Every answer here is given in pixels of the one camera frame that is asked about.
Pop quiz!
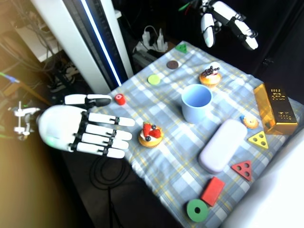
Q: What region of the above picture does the brown sandwich cookie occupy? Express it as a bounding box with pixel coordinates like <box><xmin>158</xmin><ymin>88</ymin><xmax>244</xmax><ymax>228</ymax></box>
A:
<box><xmin>166</xmin><ymin>60</ymin><xmax>180</xmax><ymax>70</ymax></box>

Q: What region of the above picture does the white blurred foreground surface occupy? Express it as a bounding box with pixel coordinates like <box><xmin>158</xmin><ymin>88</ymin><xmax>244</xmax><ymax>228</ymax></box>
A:
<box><xmin>220</xmin><ymin>133</ymin><xmax>304</xmax><ymax>228</ymax></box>

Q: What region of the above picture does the red triangle block with holes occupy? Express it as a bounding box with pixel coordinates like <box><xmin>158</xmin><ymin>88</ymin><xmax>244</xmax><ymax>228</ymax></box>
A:
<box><xmin>231</xmin><ymin>160</ymin><xmax>253</xmax><ymax>182</ymax></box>

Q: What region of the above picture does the red bottle cap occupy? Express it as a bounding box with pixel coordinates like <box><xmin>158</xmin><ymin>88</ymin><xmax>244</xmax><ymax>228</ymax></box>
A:
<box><xmin>114</xmin><ymin>93</ymin><xmax>126</xmax><ymax>106</ymax></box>

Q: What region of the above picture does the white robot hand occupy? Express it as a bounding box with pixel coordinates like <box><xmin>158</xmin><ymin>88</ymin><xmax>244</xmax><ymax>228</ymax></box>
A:
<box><xmin>199</xmin><ymin>0</ymin><xmax>259</xmax><ymax>51</ymax></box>
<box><xmin>38</xmin><ymin>94</ymin><xmax>136</xmax><ymax>159</ymax></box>

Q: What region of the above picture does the white shelf board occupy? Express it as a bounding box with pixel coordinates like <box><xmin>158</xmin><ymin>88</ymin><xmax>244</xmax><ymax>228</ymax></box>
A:
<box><xmin>14</xmin><ymin>22</ymin><xmax>63</xmax><ymax>63</ymax></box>

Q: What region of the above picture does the power strip with white plugs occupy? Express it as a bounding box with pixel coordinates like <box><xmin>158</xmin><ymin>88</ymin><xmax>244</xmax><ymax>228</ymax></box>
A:
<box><xmin>133</xmin><ymin>25</ymin><xmax>170</xmax><ymax>54</ymax></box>

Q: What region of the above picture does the green sandwich cookie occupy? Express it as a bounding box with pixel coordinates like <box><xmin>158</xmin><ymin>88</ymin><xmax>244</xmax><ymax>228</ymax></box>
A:
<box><xmin>147</xmin><ymin>74</ymin><xmax>162</xmax><ymax>86</ymax></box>

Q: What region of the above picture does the lilac glasses case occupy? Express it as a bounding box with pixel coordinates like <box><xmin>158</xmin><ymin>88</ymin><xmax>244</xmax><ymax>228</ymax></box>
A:
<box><xmin>198</xmin><ymin>118</ymin><xmax>248</xmax><ymax>174</ymax></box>

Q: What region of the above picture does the green ring disc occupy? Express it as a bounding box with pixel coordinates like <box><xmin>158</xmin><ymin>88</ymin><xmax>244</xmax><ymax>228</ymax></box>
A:
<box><xmin>186</xmin><ymin>199</ymin><xmax>209</xmax><ymax>223</ymax></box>

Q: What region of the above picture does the small orange toy tart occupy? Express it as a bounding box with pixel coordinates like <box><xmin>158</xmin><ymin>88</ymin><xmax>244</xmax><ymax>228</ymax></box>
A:
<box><xmin>239</xmin><ymin>115</ymin><xmax>259</xmax><ymax>130</ymax></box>

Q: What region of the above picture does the toy gold bar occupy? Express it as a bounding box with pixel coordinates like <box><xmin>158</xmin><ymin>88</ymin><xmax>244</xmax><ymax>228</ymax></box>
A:
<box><xmin>253</xmin><ymin>82</ymin><xmax>299</xmax><ymax>135</ymax></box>

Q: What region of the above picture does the blueberry toy cupcake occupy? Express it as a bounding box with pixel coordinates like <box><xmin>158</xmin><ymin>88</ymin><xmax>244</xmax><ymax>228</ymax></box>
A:
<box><xmin>199</xmin><ymin>66</ymin><xmax>223</xmax><ymax>89</ymax></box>

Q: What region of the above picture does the strawberry toy cupcake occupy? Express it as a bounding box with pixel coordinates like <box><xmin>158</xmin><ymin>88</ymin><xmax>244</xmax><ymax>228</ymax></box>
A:
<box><xmin>138</xmin><ymin>122</ymin><xmax>164</xmax><ymax>149</ymax></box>

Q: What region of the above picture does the green cable with blue plug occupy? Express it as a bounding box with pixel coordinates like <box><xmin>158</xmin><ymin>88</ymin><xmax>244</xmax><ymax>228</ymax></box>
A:
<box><xmin>0</xmin><ymin>72</ymin><xmax>21</xmax><ymax>84</ymax></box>

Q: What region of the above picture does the blue cup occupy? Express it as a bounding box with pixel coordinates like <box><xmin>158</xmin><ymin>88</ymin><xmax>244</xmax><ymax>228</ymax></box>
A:
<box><xmin>181</xmin><ymin>84</ymin><xmax>214</xmax><ymax>124</ymax></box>

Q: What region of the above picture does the blue plaid cloth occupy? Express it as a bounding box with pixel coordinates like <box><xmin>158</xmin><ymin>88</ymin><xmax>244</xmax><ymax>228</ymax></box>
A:
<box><xmin>91</xmin><ymin>40</ymin><xmax>304</xmax><ymax>228</ymax></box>

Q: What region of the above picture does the black coiled cable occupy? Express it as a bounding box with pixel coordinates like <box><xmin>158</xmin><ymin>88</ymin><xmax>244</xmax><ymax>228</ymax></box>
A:
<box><xmin>89</xmin><ymin>154</ymin><xmax>131</xmax><ymax>228</ymax></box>

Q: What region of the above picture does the white column with blue stripe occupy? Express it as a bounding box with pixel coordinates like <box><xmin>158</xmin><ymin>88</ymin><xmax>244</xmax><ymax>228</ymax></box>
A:
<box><xmin>30</xmin><ymin>0</ymin><xmax>134</xmax><ymax>95</ymax></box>

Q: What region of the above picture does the yellow triangle block with holes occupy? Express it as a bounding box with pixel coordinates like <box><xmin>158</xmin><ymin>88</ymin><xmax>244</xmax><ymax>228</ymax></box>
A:
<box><xmin>248</xmin><ymin>130</ymin><xmax>269</xmax><ymax>150</ymax></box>

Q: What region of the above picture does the red rectangular block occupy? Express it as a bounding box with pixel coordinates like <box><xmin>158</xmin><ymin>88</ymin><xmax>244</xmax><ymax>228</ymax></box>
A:
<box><xmin>200</xmin><ymin>176</ymin><xmax>226</xmax><ymax>207</ymax></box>

